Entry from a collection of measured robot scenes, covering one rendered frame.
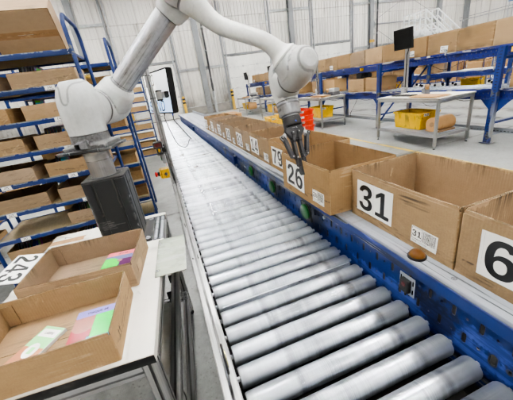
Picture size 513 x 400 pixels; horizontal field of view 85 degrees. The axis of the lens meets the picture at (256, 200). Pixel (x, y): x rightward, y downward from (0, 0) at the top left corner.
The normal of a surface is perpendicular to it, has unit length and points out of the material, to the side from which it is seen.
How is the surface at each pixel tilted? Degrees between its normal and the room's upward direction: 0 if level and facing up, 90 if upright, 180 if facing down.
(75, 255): 89
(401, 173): 90
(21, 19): 123
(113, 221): 90
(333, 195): 90
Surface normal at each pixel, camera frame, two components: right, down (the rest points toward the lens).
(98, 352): 0.30, 0.34
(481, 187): -0.94, 0.24
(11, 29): 0.35, 0.77
